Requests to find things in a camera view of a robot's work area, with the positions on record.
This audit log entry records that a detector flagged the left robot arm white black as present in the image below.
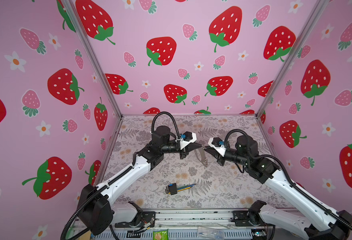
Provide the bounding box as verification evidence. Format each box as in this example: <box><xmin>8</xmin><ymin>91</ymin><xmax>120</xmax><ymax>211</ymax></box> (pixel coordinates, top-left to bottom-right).
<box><xmin>60</xmin><ymin>123</ymin><xmax>202</xmax><ymax>240</ymax></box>

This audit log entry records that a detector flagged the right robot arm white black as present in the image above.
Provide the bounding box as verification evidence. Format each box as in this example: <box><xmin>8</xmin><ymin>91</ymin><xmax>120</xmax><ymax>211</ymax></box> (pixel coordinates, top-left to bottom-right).
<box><xmin>204</xmin><ymin>129</ymin><xmax>352</xmax><ymax>240</ymax></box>

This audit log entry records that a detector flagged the clear plastic bag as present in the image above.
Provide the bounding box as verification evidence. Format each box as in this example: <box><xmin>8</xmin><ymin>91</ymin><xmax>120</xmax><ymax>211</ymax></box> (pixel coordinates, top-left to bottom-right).
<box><xmin>197</xmin><ymin>226</ymin><xmax>225</xmax><ymax>240</ymax></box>

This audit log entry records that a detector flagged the green snack packet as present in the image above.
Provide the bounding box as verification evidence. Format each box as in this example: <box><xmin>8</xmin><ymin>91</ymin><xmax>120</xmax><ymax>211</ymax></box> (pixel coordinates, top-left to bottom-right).
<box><xmin>153</xmin><ymin>230</ymin><xmax>169</xmax><ymax>240</ymax></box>

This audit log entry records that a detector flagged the black connector with coloured wires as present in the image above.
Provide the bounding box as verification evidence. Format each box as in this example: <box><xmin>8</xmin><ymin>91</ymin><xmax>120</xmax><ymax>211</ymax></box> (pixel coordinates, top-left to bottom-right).
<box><xmin>166</xmin><ymin>183</ymin><xmax>196</xmax><ymax>195</ymax></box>

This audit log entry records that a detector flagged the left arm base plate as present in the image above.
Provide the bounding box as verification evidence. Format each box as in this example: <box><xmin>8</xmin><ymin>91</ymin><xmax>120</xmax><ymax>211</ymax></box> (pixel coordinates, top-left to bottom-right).
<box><xmin>114</xmin><ymin>211</ymin><xmax>156</xmax><ymax>229</ymax></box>

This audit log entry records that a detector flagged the aluminium rail frame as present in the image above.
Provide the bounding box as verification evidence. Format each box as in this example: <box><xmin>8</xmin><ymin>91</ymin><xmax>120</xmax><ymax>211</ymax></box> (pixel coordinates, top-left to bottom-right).
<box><xmin>70</xmin><ymin>208</ymin><xmax>314</xmax><ymax>240</ymax></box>

